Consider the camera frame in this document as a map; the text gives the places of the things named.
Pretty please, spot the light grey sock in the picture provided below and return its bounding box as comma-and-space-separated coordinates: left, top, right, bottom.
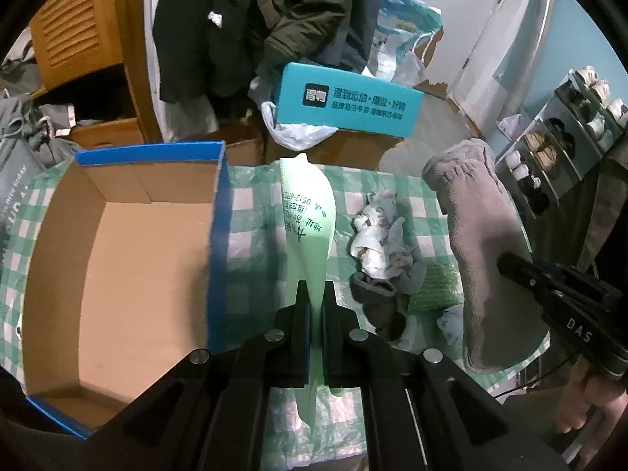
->
365, 189, 418, 276

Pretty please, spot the wooden louvered cabinet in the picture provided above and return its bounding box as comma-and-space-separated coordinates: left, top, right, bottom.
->
29, 0, 165, 145

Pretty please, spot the blue cardboard box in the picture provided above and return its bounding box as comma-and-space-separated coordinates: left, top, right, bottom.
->
22, 141, 227, 440

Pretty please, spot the dark olive cloth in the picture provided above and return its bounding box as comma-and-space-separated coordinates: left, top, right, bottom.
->
576, 144, 628, 270

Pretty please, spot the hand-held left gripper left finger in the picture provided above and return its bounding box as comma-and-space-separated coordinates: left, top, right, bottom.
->
105, 281, 313, 471

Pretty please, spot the green checkered tablecloth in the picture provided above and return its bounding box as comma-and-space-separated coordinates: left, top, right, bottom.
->
0, 159, 555, 471

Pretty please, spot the black jacket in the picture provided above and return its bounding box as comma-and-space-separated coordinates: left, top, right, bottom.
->
152, 0, 276, 104

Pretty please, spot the dark blue garment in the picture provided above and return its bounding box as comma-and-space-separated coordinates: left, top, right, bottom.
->
341, 0, 383, 72

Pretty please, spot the long grey sock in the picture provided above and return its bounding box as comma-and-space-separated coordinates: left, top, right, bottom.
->
422, 138, 550, 374

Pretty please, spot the blue translucent plastic bag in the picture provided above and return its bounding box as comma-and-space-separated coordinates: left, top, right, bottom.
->
365, 0, 442, 86

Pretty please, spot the grey hoodie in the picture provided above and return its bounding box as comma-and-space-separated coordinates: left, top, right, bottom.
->
0, 95, 79, 158

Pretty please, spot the grey white garment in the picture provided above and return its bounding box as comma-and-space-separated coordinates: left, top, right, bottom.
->
0, 56, 41, 95

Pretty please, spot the thin black cable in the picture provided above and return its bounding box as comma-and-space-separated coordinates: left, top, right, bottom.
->
491, 356, 577, 396

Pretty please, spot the group of assorted shoes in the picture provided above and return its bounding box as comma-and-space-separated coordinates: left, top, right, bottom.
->
505, 66, 628, 209

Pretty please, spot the dark olive jacket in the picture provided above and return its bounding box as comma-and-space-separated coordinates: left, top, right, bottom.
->
248, 0, 366, 79

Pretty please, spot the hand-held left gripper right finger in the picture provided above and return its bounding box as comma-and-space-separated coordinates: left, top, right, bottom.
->
324, 283, 550, 471

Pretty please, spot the green mesh cloth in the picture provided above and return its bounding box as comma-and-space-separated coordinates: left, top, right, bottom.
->
407, 261, 463, 312

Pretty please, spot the teal cardboard box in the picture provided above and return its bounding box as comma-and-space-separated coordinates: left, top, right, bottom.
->
271, 62, 425, 139

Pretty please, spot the dark grey sock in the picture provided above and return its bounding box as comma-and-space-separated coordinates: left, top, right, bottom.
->
349, 260, 427, 341

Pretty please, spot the grey printed bag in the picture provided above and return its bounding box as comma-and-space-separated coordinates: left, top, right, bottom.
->
0, 140, 64, 276

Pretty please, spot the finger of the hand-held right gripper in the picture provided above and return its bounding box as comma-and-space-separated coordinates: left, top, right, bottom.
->
537, 263, 573, 280
498, 252, 545, 298

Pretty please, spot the person's right hand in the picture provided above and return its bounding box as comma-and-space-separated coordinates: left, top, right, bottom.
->
557, 370, 628, 433

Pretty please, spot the white pink plastic bag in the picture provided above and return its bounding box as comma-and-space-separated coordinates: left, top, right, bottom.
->
495, 114, 526, 138

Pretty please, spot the grey shoe rack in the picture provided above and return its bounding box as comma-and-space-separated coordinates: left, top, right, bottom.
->
495, 66, 628, 217

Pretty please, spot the light green plastic bag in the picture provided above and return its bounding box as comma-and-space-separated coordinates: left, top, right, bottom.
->
279, 153, 344, 433

